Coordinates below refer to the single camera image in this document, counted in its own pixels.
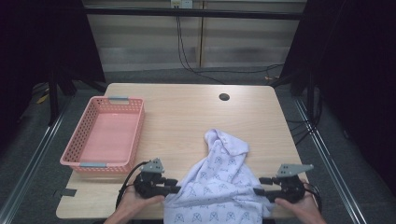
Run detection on black wall cable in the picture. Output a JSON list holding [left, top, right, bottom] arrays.
[[176, 8, 227, 85], [177, 8, 285, 75]]

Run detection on person's right hand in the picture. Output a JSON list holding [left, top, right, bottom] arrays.
[[274, 178, 326, 224]]

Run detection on black tape piece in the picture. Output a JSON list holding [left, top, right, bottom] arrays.
[[60, 188, 78, 198]]

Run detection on dark curtain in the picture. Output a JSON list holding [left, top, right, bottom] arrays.
[[279, 0, 396, 197], [0, 0, 106, 147]]

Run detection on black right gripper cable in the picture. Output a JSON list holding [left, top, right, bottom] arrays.
[[303, 182, 323, 214]]

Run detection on person's left hand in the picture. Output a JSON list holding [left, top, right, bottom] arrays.
[[108, 185, 166, 222]]

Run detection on black metal stand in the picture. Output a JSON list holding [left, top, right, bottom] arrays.
[[48, 69, 61, 127], [306, 71, 316, 125]]

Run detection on pink plastic basket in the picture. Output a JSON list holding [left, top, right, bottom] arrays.
[[59, 95, 146, 175]]

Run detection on yellow floor object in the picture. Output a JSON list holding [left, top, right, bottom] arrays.
[[35, 92, 50, 105]]

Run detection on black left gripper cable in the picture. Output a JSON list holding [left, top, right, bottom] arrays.
[[115, 161, 151, 210]]

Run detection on black horizontal bar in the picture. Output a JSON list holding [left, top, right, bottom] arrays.
[[83, 7, 304, 21]]

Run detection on aluminium floor rail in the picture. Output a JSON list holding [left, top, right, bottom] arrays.
[[0, 92, 73, 224], [293, 97, 369, 224]]

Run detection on black floor cables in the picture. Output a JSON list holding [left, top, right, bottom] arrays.
[[286, 118, 321, 147]]

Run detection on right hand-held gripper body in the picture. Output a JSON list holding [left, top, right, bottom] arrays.
[[273, 163, 315, 205]]

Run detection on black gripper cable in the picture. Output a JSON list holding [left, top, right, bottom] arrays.
[[115, 161, 151, 210], [303, 182, 323, 214]]

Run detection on white wall socket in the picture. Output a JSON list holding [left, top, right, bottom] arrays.
[[170, 0, 194, 9]]

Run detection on white patterned towel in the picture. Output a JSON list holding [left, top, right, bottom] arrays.
[[163, 128, 276, 224]]

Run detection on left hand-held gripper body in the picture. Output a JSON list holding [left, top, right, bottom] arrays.
[[133, 158, 169, 200]]

